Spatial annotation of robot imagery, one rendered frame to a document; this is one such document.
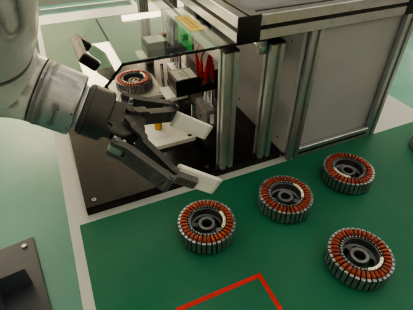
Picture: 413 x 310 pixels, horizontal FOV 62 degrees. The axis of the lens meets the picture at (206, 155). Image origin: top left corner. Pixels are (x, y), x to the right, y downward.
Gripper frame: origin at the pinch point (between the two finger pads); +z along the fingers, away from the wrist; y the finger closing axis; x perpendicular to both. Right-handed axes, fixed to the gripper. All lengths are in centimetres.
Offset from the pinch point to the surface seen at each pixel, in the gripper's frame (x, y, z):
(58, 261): -112, -48, -6
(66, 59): -40, -85, -30
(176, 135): -17.1, -28.6, 3.6
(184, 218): -16.0, -0.4, 4.1
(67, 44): -42, -100, -33
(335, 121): 5.9, -25.7, 36.3
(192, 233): -15.5, 3.0, 5.4
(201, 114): -12.4, -35.5, 8.8
